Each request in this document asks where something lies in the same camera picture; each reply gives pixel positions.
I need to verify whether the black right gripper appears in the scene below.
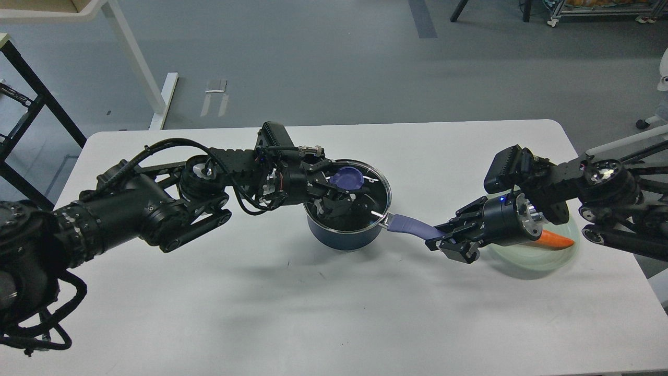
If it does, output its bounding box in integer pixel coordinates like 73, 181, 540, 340
425, 191, 543, 264

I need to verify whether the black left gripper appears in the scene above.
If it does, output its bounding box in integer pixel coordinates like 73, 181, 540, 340
269, 157, 377, 221

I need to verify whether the glass pot lid purple knob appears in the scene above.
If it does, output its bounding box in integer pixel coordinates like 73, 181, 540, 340
305, 160, 392, 233

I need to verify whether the dark blue saucepan purple handle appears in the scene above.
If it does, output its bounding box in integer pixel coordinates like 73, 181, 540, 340
304, 160, 444, 251

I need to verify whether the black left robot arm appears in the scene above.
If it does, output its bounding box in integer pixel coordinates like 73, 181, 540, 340
2, 138, 388, 356

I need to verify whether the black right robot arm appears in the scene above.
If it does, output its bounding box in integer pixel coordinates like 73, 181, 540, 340
425, 142, 667, 264

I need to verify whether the orange toy carrot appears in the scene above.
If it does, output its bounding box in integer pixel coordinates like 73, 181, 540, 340
534, 229, 575, 250

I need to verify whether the white chair base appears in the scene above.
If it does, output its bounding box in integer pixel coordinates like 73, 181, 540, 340
585, 49, 667, 156

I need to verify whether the metal wheeled cart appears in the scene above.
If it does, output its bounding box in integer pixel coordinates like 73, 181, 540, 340
542, 1, 666, 28

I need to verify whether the black metal rack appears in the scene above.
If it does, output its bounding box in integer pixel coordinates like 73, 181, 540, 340
1, 33, 87, 211

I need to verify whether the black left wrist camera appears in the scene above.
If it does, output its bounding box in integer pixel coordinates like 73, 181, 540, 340
255, 121, 299, 158

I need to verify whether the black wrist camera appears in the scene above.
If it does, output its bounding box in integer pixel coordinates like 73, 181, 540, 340
483, 145, 535, 194
255, 121, 299, 158

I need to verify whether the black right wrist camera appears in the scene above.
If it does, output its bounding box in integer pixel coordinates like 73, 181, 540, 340
483, 145, 535, 194

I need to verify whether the white desk frame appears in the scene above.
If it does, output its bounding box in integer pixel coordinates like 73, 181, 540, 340
1, 1, 180, 131

